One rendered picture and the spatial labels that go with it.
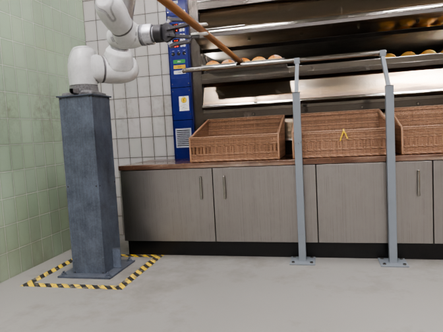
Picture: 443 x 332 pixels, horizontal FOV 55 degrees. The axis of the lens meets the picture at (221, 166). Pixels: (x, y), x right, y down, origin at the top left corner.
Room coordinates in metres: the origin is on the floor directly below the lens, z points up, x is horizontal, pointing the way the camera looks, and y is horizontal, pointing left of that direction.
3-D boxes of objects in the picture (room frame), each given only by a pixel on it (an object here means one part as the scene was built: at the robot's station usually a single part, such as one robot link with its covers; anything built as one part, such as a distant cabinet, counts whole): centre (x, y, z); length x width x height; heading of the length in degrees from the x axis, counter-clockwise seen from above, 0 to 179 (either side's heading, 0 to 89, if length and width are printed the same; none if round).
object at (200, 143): (2.75, -0.13, 0.72); 0.56 x 0.49 x 0.28; 77
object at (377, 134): (2.60, -0.73, 0.72); 0.56 x 0.49 x 0.28; 77
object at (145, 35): (1.87, 0.29, 1.19); 0.09 x 0.06 x 0.09; 167
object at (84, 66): (2.41, 0.74, 1.17); 0.18 x 0.16 x 0.22; 123
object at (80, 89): (2.38, 0.75, 1.03); 0.22 x 0.18 x 0.06; 167
